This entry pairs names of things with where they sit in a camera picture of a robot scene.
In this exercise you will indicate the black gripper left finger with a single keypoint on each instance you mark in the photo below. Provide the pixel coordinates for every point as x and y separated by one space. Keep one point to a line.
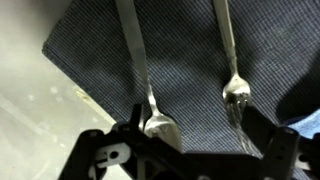
141 157

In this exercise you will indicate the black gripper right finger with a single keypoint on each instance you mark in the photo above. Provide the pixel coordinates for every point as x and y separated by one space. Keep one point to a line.
283 148

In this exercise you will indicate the silver spoon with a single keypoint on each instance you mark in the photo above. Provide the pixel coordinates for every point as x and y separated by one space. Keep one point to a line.
158 124

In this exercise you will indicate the blue crumpled napkin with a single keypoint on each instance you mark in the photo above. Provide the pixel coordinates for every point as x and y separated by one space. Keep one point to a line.
308 126

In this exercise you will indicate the silver fork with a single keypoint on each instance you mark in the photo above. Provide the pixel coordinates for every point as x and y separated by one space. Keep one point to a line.
236 92

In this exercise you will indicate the dark blue placemat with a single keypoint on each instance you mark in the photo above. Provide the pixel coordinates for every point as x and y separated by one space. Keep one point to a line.
277 42

